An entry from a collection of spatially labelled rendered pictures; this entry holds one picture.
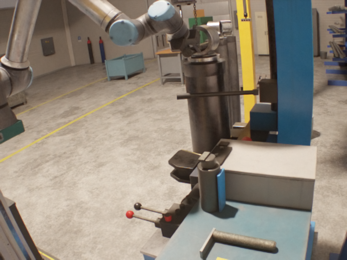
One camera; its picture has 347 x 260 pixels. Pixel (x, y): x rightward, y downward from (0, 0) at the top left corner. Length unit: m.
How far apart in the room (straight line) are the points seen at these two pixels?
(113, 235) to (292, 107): 1.92
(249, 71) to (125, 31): 3.18
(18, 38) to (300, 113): 1.30
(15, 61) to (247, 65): 3.19
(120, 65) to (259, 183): 8.58
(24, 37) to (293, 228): 1.31
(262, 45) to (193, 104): 10.28
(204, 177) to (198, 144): 0.59
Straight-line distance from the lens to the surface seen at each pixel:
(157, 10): 1.05
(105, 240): 2.58
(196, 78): 1.35
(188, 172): 1.42
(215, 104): 1.38
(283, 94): 1.26
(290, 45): 1.21
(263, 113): 1.50
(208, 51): 1.36
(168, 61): 7.53
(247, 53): 3.95
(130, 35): 0.93
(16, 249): 1.76
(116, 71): 9.48
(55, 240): 2.79
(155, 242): 2.22
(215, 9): 12.57
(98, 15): 0.98
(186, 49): 1.24
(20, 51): 1.38
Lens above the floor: 1.68
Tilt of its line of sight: 21 degrees down
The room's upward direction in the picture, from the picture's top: 7 degrees counter-clockwise
